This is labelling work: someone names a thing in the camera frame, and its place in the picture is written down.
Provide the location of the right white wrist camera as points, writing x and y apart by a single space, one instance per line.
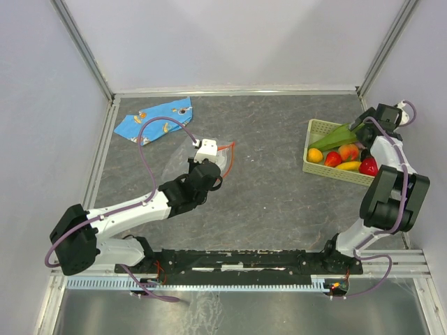
407 113

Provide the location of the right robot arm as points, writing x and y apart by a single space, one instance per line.
395 196

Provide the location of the red strawberry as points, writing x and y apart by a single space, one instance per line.
333 159

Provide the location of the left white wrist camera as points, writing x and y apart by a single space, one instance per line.
206 150

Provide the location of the green leaf vegetable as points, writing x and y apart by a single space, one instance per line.
338 137

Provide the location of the orange peach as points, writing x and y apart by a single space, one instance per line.
348 152

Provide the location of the small orange mango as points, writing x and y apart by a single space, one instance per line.
314 156

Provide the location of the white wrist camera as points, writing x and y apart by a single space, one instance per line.
206 150
407 113

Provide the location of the red apple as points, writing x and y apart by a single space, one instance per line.
368 167

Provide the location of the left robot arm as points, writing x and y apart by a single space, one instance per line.
87 238

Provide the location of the yellow banana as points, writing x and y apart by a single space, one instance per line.
349 166

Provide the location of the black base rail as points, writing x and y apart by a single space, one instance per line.
225 268

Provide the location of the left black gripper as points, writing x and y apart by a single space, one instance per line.
191 164

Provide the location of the pale green plastic basket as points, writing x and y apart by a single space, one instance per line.
331 150

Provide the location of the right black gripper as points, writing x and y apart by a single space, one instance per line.
360 134

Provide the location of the clear zip top bag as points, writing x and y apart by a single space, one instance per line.
189 154

